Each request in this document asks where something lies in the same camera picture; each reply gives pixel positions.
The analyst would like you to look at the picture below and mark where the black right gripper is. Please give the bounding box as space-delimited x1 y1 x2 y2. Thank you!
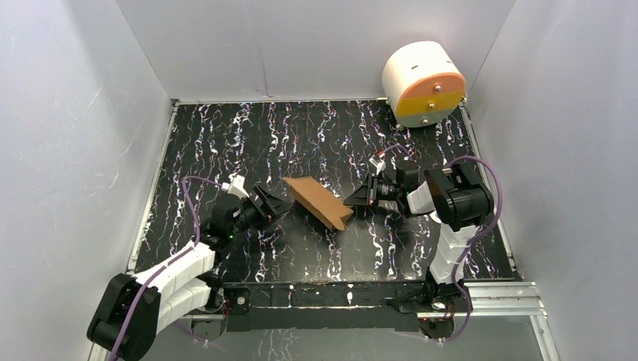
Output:
343 172 403 208

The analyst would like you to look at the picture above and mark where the brown cardboard box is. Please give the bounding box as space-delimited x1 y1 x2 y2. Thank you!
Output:
283 177 354 231

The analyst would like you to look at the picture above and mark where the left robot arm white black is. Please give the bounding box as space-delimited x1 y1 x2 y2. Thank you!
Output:
87 184 293 360

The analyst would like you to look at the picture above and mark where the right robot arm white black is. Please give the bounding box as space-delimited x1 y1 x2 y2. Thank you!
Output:
344 160 494 313

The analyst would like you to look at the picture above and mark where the white cylinder orange yellow face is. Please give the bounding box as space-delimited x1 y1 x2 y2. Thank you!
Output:
381 41 466 128

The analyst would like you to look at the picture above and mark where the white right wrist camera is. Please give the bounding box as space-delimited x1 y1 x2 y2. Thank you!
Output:
369 153 386 175

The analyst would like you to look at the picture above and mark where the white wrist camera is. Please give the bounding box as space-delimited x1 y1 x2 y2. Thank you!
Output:
221 174 250 199
369 153 386 175

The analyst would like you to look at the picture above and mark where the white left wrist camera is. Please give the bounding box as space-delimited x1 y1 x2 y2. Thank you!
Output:
221 174 250 199

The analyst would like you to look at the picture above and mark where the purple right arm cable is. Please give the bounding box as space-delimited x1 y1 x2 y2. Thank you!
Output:
378 144 504 344

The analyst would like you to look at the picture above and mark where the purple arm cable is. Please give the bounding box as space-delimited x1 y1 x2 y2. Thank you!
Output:
378 144 504 344
107 175 230 361

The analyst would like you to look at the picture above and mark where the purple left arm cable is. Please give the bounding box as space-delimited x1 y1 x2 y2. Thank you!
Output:
107 175 230 361

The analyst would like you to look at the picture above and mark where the aluminium front rail frame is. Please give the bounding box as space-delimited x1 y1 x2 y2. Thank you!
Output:
87 279 558 360

